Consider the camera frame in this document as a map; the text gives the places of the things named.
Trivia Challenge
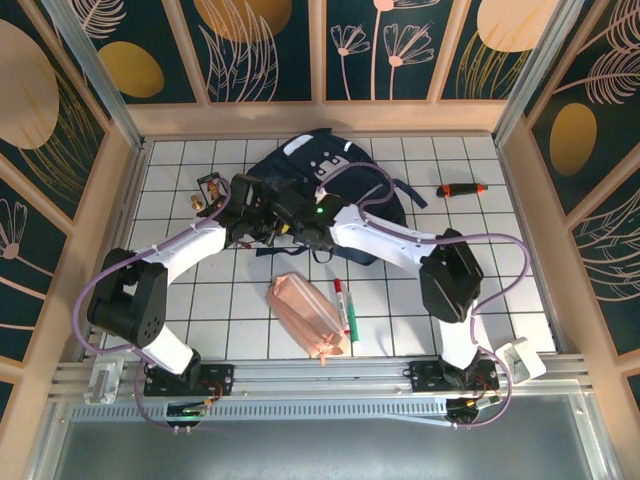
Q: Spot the navy blue backpack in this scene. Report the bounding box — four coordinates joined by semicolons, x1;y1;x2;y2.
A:
247;127;429;266

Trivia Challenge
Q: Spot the pink pencil case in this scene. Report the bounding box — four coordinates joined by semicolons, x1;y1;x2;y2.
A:
264;272;351;366

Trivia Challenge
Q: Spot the green marker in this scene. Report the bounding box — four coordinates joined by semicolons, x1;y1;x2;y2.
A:
346;294;362;346

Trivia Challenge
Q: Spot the black framed orange figurine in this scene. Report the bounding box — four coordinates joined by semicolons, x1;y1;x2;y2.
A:
195;172;226;214

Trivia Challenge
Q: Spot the red capped white marker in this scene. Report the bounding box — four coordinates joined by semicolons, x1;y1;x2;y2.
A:
333;278;350;335

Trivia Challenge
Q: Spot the red black screwdriver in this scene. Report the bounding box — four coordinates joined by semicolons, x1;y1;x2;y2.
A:
435;183;488;199

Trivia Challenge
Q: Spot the grey metal panel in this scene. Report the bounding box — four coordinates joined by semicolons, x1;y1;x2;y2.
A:
29;394;616;480

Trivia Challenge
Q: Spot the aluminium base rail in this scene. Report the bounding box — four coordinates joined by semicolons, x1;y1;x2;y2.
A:
49;352;591;401

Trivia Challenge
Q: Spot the aluminium frame post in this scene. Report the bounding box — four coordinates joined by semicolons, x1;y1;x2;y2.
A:
492;0;587;147
42;0;147;151

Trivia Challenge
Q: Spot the grey slotted cable duct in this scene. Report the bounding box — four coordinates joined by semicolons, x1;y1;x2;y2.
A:
69;397;454;426

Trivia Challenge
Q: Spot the small electronics board with wires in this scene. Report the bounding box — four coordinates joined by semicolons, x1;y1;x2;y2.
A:
446;394;502;429
164;399;214;432

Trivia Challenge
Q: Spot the white plastic clamp bracket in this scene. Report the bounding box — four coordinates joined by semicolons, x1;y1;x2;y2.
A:
83;354;125;405

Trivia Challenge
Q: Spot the white plastic hollow bracket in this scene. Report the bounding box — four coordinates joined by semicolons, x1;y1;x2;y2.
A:
494;337;547;385

